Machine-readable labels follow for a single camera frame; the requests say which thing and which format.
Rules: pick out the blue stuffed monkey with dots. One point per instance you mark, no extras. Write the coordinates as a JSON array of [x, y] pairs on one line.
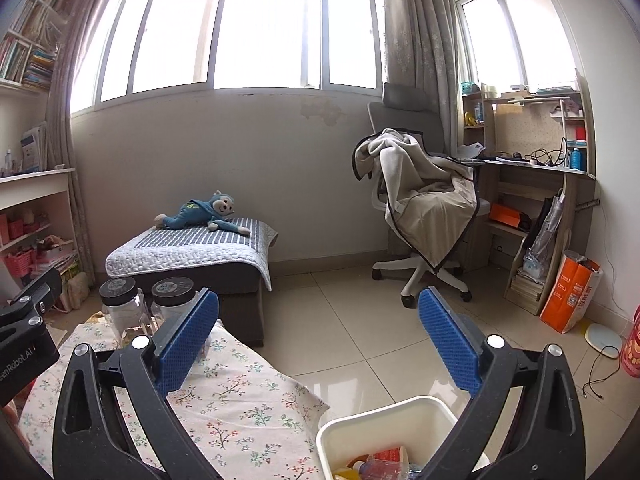
[[195, 212]]

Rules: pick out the beige blanket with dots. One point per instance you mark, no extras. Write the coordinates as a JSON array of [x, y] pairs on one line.
[[430, 210]]

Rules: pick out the stack of papers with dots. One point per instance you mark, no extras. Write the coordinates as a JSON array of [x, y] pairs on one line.
[[52, 255]]

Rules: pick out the white office chair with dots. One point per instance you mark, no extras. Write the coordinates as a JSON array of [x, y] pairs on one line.
[[422, 270]]

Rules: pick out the orange box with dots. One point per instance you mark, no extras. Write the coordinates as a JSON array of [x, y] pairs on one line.
[[507, 216]]

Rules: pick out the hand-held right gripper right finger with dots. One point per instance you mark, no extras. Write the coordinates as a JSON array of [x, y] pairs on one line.
[[445, 335]]

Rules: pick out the blue white calendar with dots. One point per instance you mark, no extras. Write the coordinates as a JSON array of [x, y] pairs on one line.
[[34, 150]]

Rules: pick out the narrow window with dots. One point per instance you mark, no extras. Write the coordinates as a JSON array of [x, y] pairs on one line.
[[530, 35]]

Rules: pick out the orange paper bag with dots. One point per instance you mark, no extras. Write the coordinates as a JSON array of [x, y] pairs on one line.
[[570, 295]]

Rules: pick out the yellow toy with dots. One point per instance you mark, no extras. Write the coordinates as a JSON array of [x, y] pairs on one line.
[[469, 120]]

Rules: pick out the yellow snack packet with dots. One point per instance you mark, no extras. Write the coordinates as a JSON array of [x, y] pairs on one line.
[[344, 474]]

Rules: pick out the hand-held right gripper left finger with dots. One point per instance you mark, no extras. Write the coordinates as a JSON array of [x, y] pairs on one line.
[[187, 345]]

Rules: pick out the white bathroom scale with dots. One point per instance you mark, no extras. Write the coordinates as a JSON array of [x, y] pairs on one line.
[[604, 340]]

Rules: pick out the clear jar with nuts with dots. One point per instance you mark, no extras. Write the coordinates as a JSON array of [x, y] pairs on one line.
[[117, 290]]

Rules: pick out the woven beige bag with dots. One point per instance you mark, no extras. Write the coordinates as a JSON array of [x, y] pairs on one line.
[[77, 290]]

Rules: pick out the stack of books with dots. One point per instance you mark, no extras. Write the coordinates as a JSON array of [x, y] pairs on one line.
[[529, 287]]

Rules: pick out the crushed clear plastic bottle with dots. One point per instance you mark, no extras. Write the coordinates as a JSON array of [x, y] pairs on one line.
[[390, 471]]

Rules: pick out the blue bottle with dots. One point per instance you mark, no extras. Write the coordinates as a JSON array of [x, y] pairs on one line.
[[577, 159]]

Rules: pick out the red instant noodle cup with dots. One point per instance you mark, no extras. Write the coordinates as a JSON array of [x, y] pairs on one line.
[[390, 455]]

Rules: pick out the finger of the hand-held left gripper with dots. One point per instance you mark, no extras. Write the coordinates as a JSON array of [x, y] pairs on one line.
[[45, 292]]

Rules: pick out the wide window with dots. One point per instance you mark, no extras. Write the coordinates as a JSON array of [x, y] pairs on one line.
[[260, 25]]

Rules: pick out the grey patterned curtain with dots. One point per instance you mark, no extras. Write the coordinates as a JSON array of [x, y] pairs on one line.
[[420, 25]]

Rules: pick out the rows of books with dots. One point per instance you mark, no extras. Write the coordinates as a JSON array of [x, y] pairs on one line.
[[30, 60]]

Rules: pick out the white plastic bin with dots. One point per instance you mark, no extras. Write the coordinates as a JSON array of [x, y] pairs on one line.
[[350, 430]]

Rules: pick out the wooden desk with shelves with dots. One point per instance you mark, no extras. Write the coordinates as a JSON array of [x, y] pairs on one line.
[[520, 125]]

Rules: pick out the floral tablecloth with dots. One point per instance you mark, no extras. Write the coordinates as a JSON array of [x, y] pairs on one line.
[[240, 410]]

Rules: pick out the pink basket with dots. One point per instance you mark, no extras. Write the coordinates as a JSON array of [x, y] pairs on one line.
[[17, 264]]

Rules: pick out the clear jar with brown balls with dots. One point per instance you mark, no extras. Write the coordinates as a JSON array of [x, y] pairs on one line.
[[172, 290]]

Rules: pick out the silver foil bag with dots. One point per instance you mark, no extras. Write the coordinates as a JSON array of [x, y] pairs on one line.
[[547, 230]]

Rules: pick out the white wall shelf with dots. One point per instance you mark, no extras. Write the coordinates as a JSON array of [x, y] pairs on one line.
[[20, 87]]

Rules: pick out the red printed bag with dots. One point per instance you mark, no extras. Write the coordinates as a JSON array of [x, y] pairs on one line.
[[632, 345]]

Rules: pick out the dark ottoman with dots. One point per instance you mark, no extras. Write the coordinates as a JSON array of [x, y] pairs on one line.
[[240, 310]]

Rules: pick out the white low bookcase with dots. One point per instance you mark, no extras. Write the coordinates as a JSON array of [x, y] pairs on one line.
[[35, 180]]

